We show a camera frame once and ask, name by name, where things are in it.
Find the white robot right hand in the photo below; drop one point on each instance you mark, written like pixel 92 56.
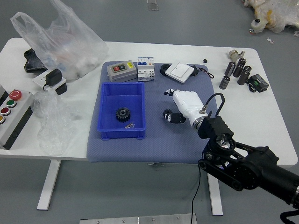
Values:
pixel 189 102

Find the small black gear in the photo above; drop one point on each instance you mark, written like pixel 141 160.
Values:
pixel 167 110

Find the big black gear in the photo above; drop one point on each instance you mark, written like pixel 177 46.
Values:
pixel 122 114

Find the blue plastic box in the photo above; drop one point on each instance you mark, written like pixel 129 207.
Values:
pixel 109 105

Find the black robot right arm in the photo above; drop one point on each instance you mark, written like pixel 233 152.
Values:
pixel 257 170

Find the grey control box coloured buttons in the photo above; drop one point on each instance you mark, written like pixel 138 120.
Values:
pixel 14 116

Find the black cylindrical capacitor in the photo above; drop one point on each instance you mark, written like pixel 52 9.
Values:
pixel 224 82
pixel 237 71
pixel 230 68
pixel 247 69
pixel 243 77
pixel 241 62

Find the black round device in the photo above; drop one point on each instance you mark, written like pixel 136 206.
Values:
pixel 163 68

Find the blue-grey mat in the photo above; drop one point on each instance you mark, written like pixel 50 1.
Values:
pixel 163 144

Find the white circuit breaker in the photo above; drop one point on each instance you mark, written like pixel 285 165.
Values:
pixel 146 70

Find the small metal piece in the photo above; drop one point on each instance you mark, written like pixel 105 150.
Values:
pixel 129 125

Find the silver metal connector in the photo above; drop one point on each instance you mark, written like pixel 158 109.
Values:
pixel 234 54

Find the black module with green terminals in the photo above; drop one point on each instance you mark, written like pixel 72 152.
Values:
pixel 258 82

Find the white table leg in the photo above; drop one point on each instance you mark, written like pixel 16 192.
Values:
pixel 47 186
pixel 216 200

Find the white paper scrap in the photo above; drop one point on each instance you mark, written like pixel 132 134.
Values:
pixel 270 40
pixel 296 34

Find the floor outlet cover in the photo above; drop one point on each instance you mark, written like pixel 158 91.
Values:
pixel 152 5

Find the plastic-wrapped white bundle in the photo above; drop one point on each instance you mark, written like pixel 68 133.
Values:
pixel 275 14

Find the grey metal plate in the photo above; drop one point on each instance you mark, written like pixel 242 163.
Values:
pixel 140 219

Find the black block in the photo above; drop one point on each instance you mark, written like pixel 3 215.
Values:
pixel 61 89

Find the large clear plastic bag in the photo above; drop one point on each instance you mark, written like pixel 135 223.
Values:
pixel 70 46

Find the black power adapter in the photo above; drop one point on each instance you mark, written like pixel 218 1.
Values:
pixel 53 77

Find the crumpled clear plastic wrap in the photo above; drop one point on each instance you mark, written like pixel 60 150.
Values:
pixel 51 121

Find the white socket plate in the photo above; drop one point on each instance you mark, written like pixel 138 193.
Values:
pixel 39 81

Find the white wall switch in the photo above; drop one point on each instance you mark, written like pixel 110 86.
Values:
pixel 178 72

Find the metal table bracket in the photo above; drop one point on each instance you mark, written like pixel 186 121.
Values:
pixel 156 164

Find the grey push button switch box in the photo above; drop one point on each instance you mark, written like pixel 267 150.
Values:
pixel 121 70

